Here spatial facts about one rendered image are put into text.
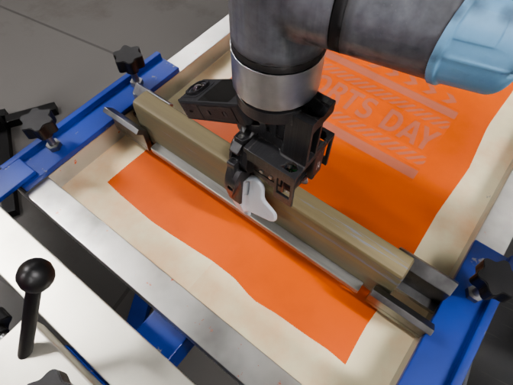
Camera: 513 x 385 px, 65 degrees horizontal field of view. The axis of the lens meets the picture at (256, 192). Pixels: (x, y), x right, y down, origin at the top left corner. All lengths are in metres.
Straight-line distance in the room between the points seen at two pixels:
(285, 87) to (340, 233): 0.20
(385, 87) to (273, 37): 0.49
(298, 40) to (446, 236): 0.40
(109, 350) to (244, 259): 0.20
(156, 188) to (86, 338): 0.25
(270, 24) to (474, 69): 0.12
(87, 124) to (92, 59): 1.78
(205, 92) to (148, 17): 2.20
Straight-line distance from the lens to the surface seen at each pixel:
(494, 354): 1.44
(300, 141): 0.36
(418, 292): 0.53
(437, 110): 0.75
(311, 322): 0.52
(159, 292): 0.50
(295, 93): 0.32
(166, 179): 0.61
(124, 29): 2.58
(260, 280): 0.53
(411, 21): 0.25
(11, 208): 1.90
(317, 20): 0.26
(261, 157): 0.38
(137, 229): 0.58
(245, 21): 0.29
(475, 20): 0.25
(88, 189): 0.64
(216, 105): 0.40
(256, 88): 0.32
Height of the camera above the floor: 1.45
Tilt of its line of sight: 58 degrees down
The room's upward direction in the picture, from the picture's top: straight up
